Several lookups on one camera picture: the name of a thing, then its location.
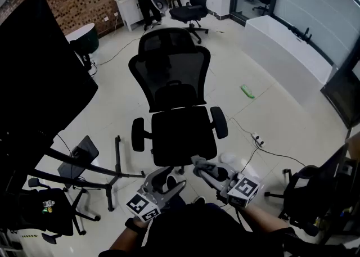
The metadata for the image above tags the large black monitor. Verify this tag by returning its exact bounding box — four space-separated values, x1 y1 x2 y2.
0 0 99 166

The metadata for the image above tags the black mesh office chair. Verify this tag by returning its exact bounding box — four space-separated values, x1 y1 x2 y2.
128 27 229 175

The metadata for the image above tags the long white counter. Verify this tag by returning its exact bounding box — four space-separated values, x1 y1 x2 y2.
244 15 334 107

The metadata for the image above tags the black chair armrest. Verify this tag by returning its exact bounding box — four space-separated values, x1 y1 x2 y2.
131 117 146 152
210 106 229 139

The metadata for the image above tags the white power strip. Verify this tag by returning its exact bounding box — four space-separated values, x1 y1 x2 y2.
251 132 266 148

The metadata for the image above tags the black high-back office chair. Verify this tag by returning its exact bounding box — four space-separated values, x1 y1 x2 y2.
169 0 213 44

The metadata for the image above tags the grey cloth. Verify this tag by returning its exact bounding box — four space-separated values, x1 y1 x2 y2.
191 155 219 177

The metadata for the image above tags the green plastic packet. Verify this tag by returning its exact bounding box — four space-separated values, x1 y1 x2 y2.
240 84 255 100

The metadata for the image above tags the black floor cable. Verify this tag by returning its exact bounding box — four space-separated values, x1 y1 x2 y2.
89 31 147 67
229 117 307 174

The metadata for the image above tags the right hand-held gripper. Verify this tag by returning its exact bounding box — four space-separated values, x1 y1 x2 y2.
193 162 261 209

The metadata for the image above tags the black monitor stand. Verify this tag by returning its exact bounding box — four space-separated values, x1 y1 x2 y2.
28 134 146 212

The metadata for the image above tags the person's dark clothing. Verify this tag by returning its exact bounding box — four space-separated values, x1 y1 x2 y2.
98 193 360 257

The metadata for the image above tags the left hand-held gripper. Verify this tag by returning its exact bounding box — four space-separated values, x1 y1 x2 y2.
125 166 187 223

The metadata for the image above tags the person's right forearm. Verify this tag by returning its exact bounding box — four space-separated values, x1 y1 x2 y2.
238 204 290 234

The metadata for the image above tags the green round tub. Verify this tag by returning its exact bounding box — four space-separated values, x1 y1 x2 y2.
65 22 100 55

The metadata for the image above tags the cluttered dark desk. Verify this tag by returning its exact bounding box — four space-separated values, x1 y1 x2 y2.
317 132 360 248

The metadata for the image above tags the person's left forearm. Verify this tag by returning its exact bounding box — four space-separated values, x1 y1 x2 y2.
109 216 152 251

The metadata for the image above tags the black stand tray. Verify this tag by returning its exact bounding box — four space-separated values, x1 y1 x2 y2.
57 135 100 179

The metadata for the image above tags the black framed glass door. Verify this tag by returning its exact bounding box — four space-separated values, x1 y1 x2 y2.
320 44 360 130

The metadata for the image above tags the black wristband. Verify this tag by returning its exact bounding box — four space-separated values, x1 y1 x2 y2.
124 218 147 235

